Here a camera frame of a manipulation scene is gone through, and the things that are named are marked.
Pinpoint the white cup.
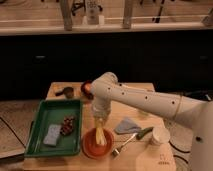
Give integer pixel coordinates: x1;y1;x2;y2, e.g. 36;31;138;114
151;127;170;146

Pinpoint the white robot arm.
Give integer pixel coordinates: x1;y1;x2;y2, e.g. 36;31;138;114
90;72;213;171

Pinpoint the black floor cable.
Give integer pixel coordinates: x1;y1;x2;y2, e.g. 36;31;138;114
165;120;194;171

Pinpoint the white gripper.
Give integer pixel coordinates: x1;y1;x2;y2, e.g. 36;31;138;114
91;97;111;123

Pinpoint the green plastic tray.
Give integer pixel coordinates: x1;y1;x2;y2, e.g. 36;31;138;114
25;99;82;158

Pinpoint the blue-grey sponge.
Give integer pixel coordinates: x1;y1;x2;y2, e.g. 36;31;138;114
43;124;61;146

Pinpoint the grey folded cloth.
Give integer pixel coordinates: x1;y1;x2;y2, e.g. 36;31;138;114
114;117;141;135

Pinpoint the red bowl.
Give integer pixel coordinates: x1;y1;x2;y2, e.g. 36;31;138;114
82;128;114;160

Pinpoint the yellow banana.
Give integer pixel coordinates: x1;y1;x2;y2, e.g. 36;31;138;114
95;120;107;146

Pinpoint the dark bowl with orange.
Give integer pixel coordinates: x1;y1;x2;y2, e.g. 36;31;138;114
81;80;94;100

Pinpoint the dark measuring cup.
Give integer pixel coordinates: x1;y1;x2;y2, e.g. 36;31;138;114
55;87;74;99

